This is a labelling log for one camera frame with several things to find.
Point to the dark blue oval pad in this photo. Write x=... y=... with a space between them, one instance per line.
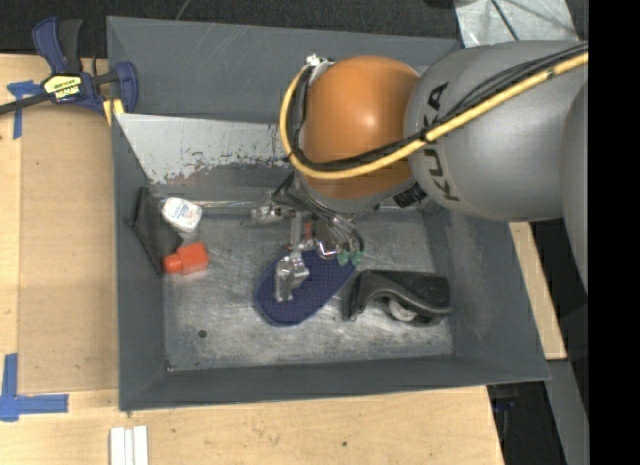
x=320 y=293

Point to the black tool with white wheel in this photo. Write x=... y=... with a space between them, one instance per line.
x=420 y=290

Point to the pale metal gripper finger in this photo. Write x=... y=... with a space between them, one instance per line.
x=272 y=214
x=287 y=273

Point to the grey metal bin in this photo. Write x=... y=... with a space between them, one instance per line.
x=215 y=313

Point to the orange plastic block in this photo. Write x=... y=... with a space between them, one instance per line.
x=190 y=258

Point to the black cylinder on white bracket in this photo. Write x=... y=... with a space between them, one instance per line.
x=410 y=198

